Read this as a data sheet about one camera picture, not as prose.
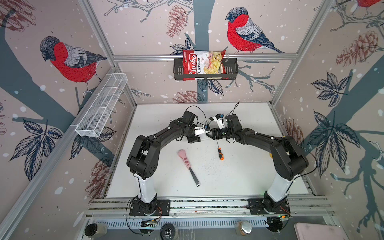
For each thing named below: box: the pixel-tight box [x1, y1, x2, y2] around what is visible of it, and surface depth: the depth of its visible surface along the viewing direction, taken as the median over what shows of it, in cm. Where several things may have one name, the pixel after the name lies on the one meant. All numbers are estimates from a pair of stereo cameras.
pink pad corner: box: [294, 222, 349, 240], surface depth 67 cm
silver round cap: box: [234, 220, 253, 236], surface depth 61 cm
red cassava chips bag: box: [182, 49, 227, 81], surface depth 89 cm
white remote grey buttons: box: [194, 129, 205, 136], surface depth 84 cm
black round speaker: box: [159, 222, 179, 240], surface depth 60 cm
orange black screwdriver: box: [215, 136, 224, 161], surface depth 93 cm
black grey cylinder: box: [84, 223, 108, 237], surface depth 62 cm
